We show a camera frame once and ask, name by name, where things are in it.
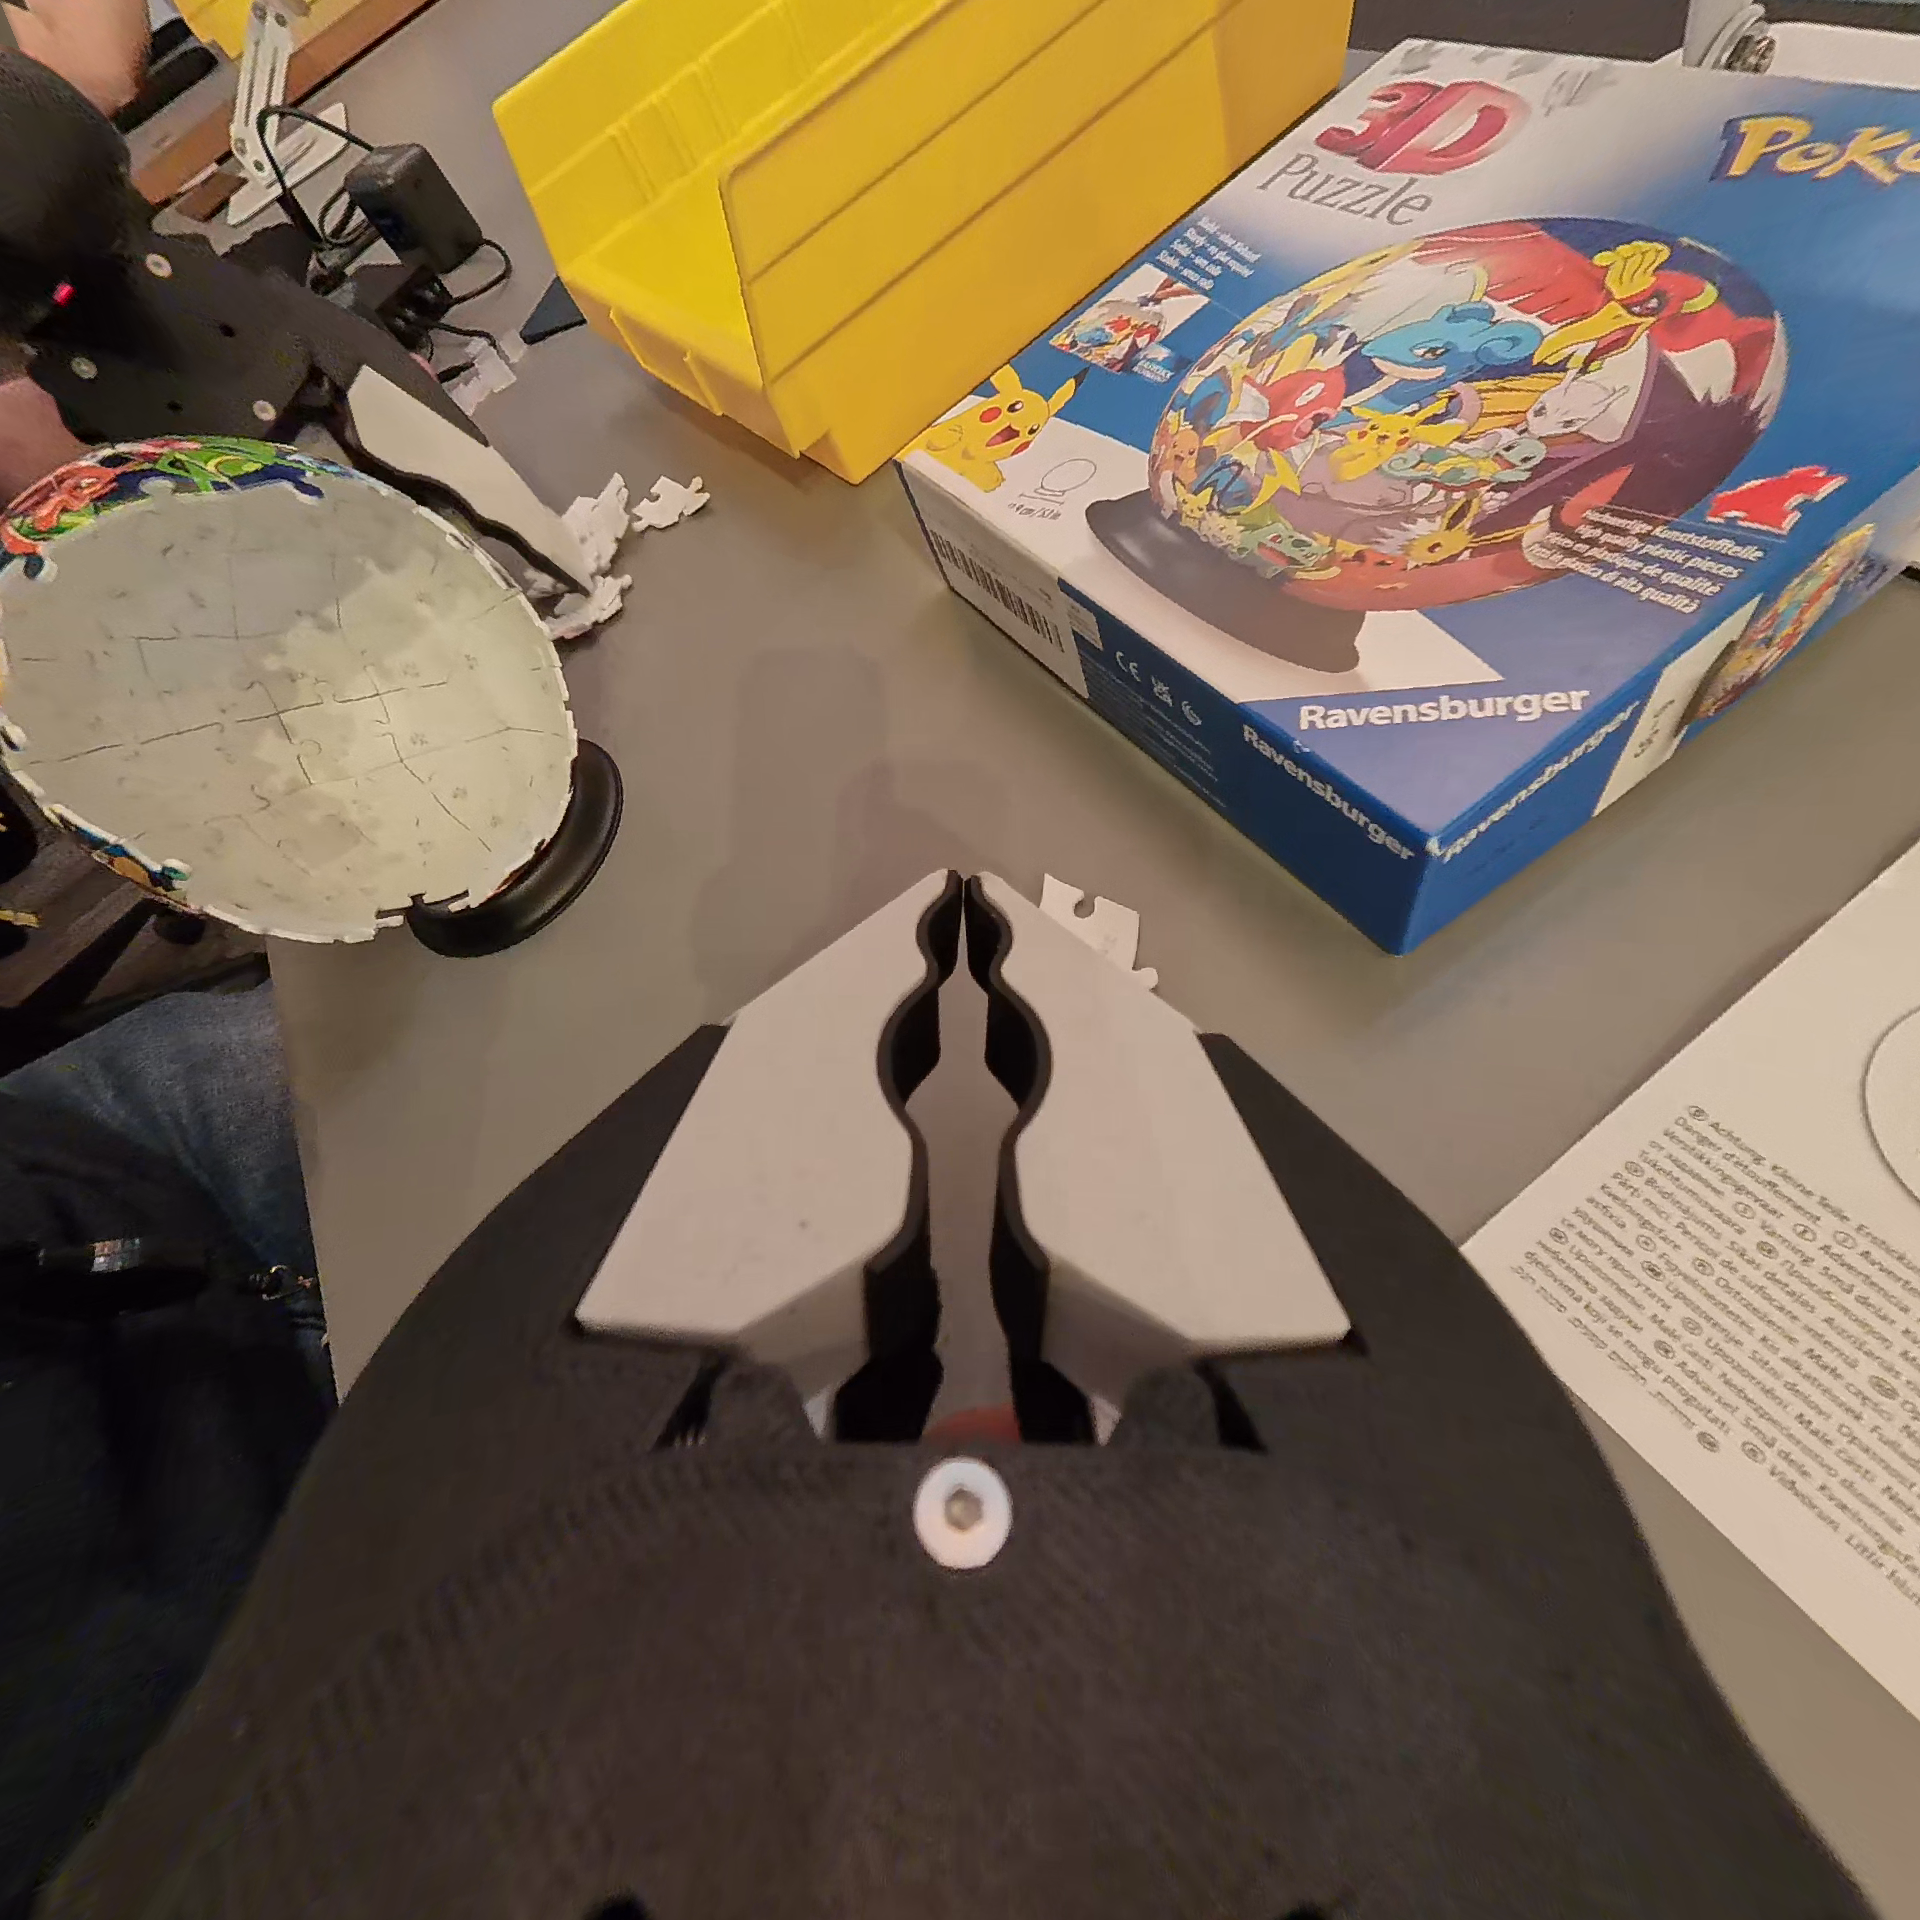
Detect black electronic device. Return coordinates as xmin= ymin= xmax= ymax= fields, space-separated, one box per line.
xmin=341 ymin=140 xmax=487 ymax=273

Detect black round ball stand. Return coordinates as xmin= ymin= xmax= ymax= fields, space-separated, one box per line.
xmin=405 ymin=743 xmax=626 ymax=963

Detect person's left hand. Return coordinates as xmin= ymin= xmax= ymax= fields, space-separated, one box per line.
xmin=0 ymin=375 xmax=75 ymax=505

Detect white joined puzzle pieces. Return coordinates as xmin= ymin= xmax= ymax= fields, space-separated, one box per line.
xmin=1038 ymin=873 xmax=1167 ymax=993

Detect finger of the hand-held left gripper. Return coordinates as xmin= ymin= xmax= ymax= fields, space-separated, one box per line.
xmin=321 ymin=367 xmax=598 ymax=605

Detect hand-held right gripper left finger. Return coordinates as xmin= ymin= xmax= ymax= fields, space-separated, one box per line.
xmin=575 ymin=868 xmax=963 ymax=1445

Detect person's blue jeans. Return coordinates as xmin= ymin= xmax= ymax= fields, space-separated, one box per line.
xmin=0 ymin=982 xmax=339 ymax=1445

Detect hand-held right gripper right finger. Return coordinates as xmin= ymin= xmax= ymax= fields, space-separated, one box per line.
xmin=963 ymin=875 xmax=1355 ymax=1445

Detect black charger with cables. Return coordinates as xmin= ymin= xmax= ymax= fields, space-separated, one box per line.
xmin=258 ymin=104 xmax=522 ymax=392

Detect white printed paper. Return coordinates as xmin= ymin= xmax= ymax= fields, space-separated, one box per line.
xmin=1460 ymin=839 xmax=1920 ymax=1724

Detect colourful puzzle ball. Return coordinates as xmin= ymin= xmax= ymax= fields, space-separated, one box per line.
xmin=0 ymin=432 xmax=582 ymax=950

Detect yellow cardboard box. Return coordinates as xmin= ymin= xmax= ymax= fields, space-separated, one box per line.
xmin=493 ymin=0 xmax=1358 ymax=486

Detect blue white puzzle box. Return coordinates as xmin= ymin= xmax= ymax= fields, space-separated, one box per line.
xmin=895 ymin=37 xmax=1920 ymax=961

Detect metal key clip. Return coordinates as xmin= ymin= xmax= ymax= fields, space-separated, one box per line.
xmin=37 ymin=1231 xmax=328 ymax=1300

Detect white desk stand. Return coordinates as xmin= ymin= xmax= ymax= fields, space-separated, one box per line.
xmin=222 ymin=0 xmax=378 ymax=229

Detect heap of white puzzle pieces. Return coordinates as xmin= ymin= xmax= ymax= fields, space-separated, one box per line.
xmin=543 ymin=470 xmax=709 ymax=644

